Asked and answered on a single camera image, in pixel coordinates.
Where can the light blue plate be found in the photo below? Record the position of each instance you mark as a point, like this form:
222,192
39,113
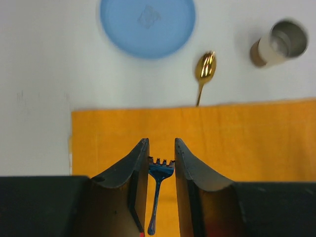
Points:
148,29

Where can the small metal cup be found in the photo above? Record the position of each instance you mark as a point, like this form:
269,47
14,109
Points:
287,39

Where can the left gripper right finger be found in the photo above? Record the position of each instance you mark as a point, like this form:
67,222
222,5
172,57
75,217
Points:
212,205

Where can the blue fork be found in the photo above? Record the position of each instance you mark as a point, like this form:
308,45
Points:
159,171

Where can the gold metal spoon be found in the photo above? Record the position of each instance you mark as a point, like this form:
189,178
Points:
204,71

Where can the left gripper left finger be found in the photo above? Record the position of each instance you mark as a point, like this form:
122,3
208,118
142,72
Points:
110,204

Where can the orange cartoon mouse towel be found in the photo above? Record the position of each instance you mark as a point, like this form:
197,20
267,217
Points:
267,142

